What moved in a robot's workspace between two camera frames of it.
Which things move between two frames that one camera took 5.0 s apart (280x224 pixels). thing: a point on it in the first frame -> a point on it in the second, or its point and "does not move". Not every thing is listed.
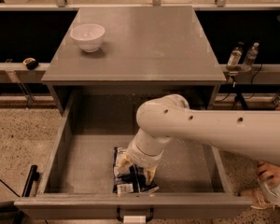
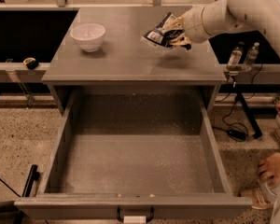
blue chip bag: (134, 180) -> (161, 36)
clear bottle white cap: (250, 57) does not move
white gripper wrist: (142, 157) -> (193, 24)
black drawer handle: (118, 214) does not move
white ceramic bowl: (89, 36) does not move
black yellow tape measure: (31, 63) does not move
